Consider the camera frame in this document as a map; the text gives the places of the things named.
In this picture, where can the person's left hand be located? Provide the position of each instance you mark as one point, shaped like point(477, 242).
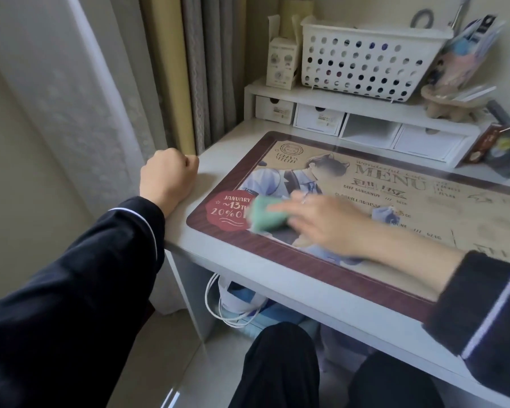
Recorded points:
point(168, 180)

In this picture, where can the person's right hand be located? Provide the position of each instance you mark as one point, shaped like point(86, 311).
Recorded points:
point(335, 227)

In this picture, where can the person's left fingers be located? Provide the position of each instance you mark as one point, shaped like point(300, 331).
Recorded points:
point(182, 162)

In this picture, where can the person's right fingers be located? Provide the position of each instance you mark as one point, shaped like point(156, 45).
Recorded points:
point(299, 208)

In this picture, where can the green cleaning sponge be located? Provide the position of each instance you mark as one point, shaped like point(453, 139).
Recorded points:
point(265, 215)

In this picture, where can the person's left forearm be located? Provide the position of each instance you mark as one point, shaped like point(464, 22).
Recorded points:
point(68, 301)

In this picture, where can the person's right forearm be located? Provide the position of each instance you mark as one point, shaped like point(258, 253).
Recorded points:
point(463, 288)

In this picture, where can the white desk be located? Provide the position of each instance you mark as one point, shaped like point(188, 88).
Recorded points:
point(255, 267)

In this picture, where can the small white drawer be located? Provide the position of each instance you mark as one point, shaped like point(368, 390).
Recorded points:
point(274, 109)
point(318, 119)

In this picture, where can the yellow curtain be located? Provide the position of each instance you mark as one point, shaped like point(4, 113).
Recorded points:
point(165, 59)

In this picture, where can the grey curtain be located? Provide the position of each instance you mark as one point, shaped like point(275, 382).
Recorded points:
point(214, 59)

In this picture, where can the printed brown desk mat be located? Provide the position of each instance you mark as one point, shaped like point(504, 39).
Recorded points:
point(408, 199)

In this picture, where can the white desktop shelf riser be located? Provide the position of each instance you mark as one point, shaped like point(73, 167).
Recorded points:
point(365, 110)

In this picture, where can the white sheer curtain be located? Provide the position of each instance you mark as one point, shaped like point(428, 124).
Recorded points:
point(68, 101)

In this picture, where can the small white carton box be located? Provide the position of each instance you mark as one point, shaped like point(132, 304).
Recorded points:
point(282, 63)

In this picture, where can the wide white drawer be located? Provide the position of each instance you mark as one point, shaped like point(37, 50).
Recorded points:
point(427, 142)

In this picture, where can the person's left leg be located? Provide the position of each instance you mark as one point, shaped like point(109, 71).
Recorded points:
point(280, 369)

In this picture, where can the person's leg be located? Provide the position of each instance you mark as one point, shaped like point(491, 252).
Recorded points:
point(391, 384)
point(280, 369)

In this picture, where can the white perforated plastic basket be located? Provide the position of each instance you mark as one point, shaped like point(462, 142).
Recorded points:
point(365, 59)

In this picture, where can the beige animal-shaped holder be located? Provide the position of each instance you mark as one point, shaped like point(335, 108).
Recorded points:
point(450, 104)

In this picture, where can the beige paper box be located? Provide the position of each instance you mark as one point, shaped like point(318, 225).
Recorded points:
point(292, 14)

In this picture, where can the brown printed card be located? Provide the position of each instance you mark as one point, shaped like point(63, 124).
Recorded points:
point(482, 142)

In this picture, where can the person's right leg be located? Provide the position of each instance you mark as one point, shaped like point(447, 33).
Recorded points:
point(391, 384)

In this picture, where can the bundle of colourful packets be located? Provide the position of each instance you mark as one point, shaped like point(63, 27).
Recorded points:
point(467, 50)

